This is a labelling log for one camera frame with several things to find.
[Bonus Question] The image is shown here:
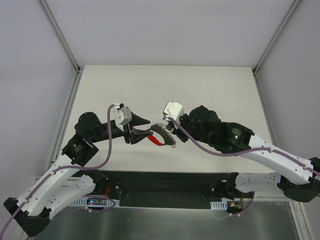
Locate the white cable duct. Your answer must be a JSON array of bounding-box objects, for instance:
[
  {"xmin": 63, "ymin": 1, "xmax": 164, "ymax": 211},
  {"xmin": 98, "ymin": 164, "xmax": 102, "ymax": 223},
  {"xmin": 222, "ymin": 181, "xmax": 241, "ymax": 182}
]
[
  {"xmin": 210, "ymin": 200, "xmax": 228, "ymax": 211},
  {"xmin": 69, "ymin": 197, "xmax": 120, "ymax": 208}
]

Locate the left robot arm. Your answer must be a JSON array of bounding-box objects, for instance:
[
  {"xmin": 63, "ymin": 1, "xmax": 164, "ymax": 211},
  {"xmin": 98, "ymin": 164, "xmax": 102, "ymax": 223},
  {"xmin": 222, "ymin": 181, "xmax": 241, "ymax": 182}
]
[{"xmin": 0, "ymin": 106, "xmax": 153, "ymax": 238}]

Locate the aluminium frame post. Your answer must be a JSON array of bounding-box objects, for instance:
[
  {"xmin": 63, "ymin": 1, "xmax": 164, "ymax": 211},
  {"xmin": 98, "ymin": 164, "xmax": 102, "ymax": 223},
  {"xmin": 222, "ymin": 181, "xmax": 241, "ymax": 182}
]
[
  {"xmin": 37, "ymin": 0, "xmax": 81, "ymax": 73},
  {"xmin": 252, "ymin": 0, "xmax": 303, "ymax": 75}
]

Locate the right white cable duct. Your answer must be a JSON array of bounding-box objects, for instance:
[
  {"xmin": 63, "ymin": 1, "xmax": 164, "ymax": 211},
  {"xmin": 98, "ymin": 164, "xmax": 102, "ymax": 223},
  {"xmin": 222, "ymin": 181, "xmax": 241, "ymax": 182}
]
[{"xmin": 210, "ymin": 200, "xmax": 228, "ymax": 211}]

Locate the left aluminium frame post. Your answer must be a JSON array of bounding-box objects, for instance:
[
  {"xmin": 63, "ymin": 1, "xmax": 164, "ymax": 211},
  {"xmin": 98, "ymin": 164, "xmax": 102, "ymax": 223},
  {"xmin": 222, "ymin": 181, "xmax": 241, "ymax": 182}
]
[{"xmin": 37, "ymin": 0, "xmax": 81, "ymax": 73}]

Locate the right aluminium frame post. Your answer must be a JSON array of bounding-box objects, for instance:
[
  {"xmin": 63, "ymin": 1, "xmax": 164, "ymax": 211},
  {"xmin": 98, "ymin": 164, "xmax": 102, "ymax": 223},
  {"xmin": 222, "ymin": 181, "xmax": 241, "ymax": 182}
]
[{"xmin": 252, "ymin": 0, "xmax": 303, "ymax": 75}]

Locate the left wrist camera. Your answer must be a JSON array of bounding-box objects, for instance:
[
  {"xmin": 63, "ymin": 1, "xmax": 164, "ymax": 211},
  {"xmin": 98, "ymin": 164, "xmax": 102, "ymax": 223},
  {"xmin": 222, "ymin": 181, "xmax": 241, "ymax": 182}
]
[{"xmin": 113, "ymin": 103, "xmax": 133, "ymax": 131}]

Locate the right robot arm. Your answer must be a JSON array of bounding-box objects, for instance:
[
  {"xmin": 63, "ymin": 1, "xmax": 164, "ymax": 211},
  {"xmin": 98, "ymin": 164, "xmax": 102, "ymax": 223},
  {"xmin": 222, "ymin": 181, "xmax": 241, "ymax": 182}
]
[{"xmin": 163, "ymin": 101, "xmax": 320, "ymax": 203}]

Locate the red handled key organizer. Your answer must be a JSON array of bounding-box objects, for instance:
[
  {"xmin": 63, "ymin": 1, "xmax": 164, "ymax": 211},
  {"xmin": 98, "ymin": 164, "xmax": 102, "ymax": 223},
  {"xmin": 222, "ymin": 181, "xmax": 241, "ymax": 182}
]
[{"xmin": 147, "ymin": 123, "xmax": 176, "ymax": 148}]

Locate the left white cable duct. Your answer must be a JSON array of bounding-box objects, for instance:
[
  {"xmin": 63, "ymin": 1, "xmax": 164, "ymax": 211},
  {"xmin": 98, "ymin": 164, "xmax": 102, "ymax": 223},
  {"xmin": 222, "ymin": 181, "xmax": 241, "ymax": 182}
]
[{"xmin": 69, "ymin": 197, "xmax": 120, "ymax": 208}]

